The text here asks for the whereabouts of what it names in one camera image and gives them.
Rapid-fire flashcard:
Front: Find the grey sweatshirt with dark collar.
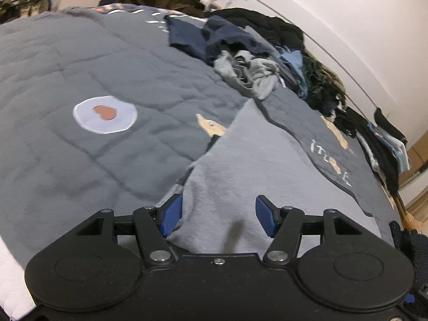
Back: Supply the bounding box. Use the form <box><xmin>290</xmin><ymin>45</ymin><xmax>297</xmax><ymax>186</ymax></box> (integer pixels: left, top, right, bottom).
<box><xmin>167</xmin><ymin>100</ymin><xmax>380</xmax><ymax>255</ymax></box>

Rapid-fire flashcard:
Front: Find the stack of folded clothes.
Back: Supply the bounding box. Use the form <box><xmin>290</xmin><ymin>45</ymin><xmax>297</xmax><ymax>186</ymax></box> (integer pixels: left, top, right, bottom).
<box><xmin>346</xmin><ymin>107</ymin><xmax>410</xmax><ymax>196</ymax></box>

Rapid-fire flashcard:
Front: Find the black clothes pile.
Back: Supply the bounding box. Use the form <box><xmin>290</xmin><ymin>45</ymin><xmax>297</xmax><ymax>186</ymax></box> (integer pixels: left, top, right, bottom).
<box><xmin>205</xmin><ymin>8</ymin><xmax>356</xmax><ymax>138</ymax></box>

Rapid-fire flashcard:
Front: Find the grey quilted bedspread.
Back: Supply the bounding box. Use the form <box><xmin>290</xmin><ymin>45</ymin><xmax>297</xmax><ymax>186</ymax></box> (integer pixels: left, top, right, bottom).
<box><xmin>1</xmin><ymin>8</ymin><xmax>398</xmax><ymax>266</ymax></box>

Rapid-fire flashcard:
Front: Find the dark dotted folded garment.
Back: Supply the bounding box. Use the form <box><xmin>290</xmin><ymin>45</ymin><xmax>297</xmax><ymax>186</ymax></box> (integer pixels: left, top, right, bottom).
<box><xmin>387</xmin><ymin>219</ymin><xmax>428</xmax><ymax>321</ymax></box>

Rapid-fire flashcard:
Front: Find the crumpled grey garment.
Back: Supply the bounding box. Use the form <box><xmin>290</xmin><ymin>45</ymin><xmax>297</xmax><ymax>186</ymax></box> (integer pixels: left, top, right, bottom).
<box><xmin>213</xmin><ymin>50</ymin><xmax>286</xmax><ymax>101</ymax></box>

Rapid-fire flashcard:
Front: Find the blue folded shirt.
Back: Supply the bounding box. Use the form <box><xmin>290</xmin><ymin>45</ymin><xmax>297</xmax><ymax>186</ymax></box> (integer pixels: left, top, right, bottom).
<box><xmin>277</xmin><ymin>47</ymin><xmax>308</xmax><ymax>100</ymax></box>

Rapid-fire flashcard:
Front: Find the navy blue garment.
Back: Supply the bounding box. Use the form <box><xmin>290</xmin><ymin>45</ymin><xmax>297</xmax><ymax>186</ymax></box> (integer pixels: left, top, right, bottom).
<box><xmin>165</xmin><ymin>15</ymin><xmax>271</xmax><ymax>66</ymax></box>

